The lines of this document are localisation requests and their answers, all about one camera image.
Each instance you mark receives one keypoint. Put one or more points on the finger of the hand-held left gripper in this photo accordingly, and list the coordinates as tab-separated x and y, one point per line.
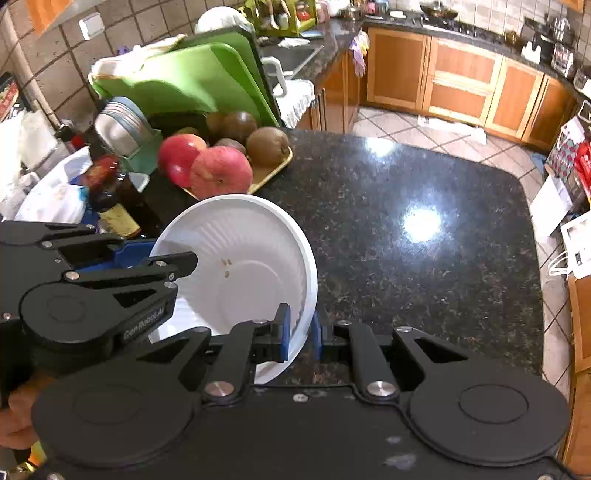
92	247
152	270

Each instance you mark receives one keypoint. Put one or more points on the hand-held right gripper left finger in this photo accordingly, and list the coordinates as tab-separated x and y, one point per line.
283	334

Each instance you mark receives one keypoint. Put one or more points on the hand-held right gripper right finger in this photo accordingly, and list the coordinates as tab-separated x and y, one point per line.
316	342

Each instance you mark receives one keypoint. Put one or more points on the white plastic bowl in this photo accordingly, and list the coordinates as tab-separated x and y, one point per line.
258	258
184	321

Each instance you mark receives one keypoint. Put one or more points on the person's left hand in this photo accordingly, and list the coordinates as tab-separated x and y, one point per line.
23	410

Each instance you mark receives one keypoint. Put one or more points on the dark sauce bottle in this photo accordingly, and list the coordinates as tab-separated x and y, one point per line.
111	194

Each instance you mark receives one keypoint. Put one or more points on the white plastic bag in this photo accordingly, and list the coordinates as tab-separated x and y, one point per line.
51	189

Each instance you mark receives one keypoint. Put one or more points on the red apple left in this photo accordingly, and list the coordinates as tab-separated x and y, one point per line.
178	157

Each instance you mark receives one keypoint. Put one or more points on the red apple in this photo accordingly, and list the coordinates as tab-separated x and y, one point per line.
221	173
178	157

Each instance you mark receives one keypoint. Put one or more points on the red apple right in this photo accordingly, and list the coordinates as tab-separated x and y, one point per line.
221	173

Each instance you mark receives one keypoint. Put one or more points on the brown round fruit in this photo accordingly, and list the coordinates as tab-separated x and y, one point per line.
268	146
214	124
231	145
240	127

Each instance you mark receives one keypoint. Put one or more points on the yellow tray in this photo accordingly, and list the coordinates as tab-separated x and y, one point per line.
272	173

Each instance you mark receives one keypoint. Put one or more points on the light green cutting board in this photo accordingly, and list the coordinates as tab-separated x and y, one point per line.
184	83

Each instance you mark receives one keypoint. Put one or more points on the white dish towel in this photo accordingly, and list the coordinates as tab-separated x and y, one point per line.
298	101

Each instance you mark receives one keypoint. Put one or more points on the dark green cutting board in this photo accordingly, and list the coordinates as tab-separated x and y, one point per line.
258	69

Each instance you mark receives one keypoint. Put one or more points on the kitchen sink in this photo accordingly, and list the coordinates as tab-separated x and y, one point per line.
291	57

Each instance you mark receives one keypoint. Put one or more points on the white paper sheet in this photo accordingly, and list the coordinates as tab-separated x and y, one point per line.
452	128

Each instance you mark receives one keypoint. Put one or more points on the white dish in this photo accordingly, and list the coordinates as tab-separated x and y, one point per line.
221	18

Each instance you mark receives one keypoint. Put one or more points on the white paper bag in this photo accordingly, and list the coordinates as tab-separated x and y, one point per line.
575	244

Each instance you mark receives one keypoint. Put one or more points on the green dish rack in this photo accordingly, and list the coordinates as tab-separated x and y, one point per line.
281	16

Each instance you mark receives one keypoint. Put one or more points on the purple rubber gloves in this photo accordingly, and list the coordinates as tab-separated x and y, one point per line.
359	53

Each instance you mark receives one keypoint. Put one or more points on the wooden base cabinets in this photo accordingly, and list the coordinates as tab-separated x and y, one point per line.
461	83

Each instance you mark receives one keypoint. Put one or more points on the patterned gift bag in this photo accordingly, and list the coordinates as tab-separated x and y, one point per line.
565	147

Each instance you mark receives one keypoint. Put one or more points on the red snack packets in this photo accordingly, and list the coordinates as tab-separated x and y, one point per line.
582	170

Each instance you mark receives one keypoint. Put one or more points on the gas stove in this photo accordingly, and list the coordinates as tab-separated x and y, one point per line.
445	25

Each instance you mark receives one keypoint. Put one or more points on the black wok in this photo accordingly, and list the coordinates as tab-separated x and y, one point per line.
438	10

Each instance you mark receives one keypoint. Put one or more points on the black kitchen appliance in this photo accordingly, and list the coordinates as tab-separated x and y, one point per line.
549	41

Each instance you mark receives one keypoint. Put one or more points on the white wall pipe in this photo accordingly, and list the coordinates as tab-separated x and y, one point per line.
32	74

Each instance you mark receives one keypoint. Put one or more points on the white wall outlet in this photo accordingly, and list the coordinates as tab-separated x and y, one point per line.
91	25

